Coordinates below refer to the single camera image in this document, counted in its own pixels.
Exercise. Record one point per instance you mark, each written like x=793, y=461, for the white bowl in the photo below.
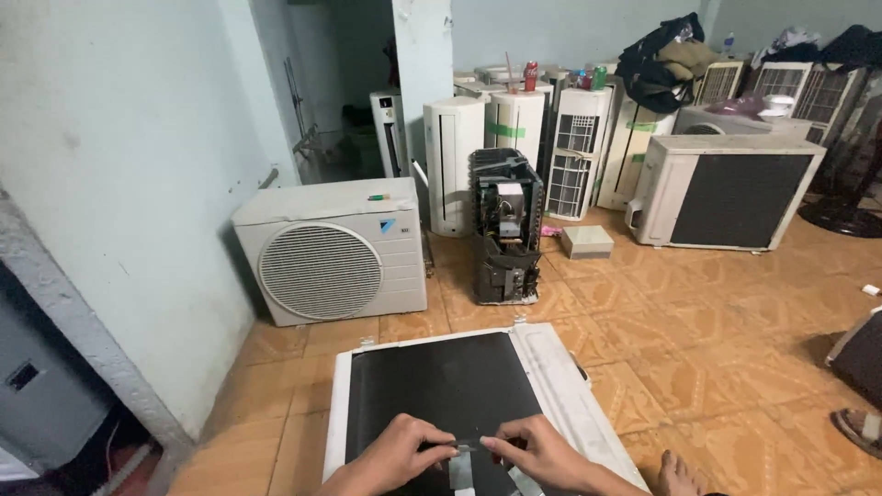
x=778, y=105

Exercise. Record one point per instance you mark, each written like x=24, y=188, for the white outdoor unit round grille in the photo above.
x=331, y=255

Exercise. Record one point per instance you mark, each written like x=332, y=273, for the white indoor unit green tape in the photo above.
x=515, y=124

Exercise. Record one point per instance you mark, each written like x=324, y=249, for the large beige outdoor unit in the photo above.
x=730, y=196

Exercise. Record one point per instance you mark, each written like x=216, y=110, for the grey tape strip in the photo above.
x=470, y=446

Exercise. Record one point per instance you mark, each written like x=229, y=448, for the pink scrap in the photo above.
x=550, y=231

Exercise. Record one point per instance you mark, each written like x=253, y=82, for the small beige box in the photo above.
x=586, y=241

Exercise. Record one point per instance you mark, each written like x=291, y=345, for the pink plastic bag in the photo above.
x=737, y=105

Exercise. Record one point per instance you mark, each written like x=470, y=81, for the plain white indoor unit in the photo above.
x=451, y=165

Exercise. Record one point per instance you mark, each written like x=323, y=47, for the clear water bottle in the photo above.
x=729, y=45

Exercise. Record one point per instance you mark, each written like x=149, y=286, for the heap of dark clothes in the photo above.
x=827, y=45

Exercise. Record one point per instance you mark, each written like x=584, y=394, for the white indoor unit open grille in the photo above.
x=575, y=158

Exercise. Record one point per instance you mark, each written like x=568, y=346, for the grey outdoor unit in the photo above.
x=730, y=124

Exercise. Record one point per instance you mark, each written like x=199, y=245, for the grey metal cabinet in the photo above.
x=41, y=392

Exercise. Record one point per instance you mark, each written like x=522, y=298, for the black bag with clothes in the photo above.
x=654, y=69

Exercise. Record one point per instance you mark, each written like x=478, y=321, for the green drink can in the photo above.
x=599, y=78

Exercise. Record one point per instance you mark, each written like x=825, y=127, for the person's left hand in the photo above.
x=393, y=454

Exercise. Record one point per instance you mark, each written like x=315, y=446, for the black fan base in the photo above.
x=844, y=213

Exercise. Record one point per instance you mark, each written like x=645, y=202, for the red drink can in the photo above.
x=530, y=77

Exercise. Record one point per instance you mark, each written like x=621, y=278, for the small white block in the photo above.
x=872, y=290

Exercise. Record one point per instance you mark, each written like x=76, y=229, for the small beige window unit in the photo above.
x=720, y=82

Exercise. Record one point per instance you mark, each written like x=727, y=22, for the white indoor unit black stripe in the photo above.
x=387, y=134

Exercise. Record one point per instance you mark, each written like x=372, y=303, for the wide beige window unit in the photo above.
x=813, y=93

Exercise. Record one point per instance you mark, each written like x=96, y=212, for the grey tape piece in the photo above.
x=460, y=472

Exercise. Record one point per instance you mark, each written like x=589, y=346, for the person's right hand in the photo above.
x=544, y=458

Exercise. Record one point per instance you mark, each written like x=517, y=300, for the cream indoor unit green tape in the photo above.
x=630, y=162

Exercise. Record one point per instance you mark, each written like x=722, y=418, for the stripped black indoor unit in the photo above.
x=506, y=227

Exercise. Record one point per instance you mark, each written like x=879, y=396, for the black box white edge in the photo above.
x=861, y=358

